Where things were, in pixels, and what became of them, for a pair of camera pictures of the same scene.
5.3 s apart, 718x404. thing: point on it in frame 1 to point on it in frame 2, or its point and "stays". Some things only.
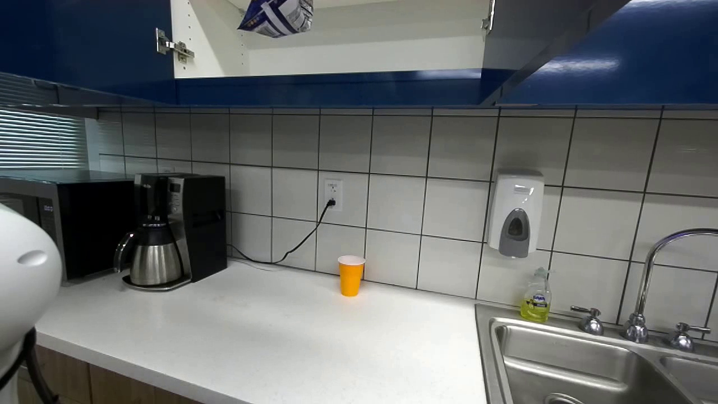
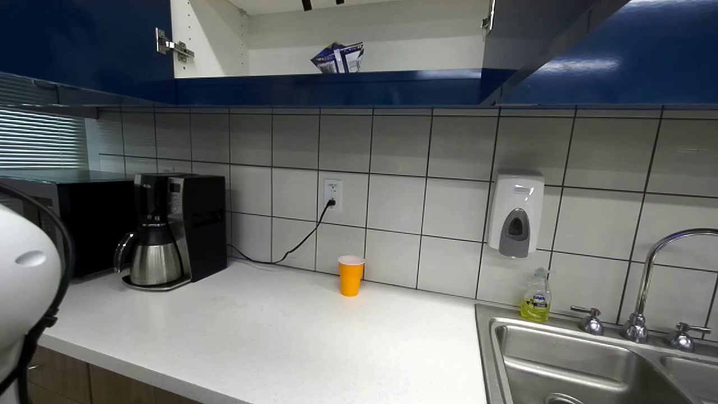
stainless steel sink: (558, 362) stays
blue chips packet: (278, 19) to (340, 58)
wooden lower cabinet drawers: (80, 383) stays
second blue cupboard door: (646, 52) stays
